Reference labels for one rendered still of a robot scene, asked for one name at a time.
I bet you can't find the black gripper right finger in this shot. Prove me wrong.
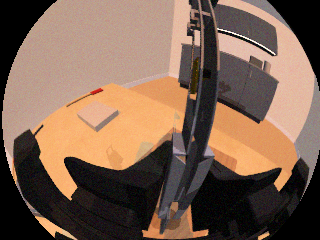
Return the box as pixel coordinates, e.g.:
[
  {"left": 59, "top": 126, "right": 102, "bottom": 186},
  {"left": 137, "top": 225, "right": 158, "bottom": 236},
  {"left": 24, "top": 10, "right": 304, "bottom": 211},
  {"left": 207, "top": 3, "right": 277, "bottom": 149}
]
[{"left": 191, "top": 159, "right": 281, "bottom": 232}]

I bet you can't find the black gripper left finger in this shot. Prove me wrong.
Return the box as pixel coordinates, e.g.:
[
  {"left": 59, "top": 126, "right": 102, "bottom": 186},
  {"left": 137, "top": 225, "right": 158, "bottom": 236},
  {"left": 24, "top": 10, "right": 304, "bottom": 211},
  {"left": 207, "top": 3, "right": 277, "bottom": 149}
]
[{"left": 64, "top": 140, "right": 171, "bottom": 231}]

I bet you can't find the pale pink flat rectangular slab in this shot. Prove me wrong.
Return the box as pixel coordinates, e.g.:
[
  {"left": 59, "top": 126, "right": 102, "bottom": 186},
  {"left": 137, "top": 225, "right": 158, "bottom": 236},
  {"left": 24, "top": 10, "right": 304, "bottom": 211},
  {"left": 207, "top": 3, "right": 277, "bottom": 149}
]
[{"left": 76, "top": 100, "right": 119, "bottom": 132}]

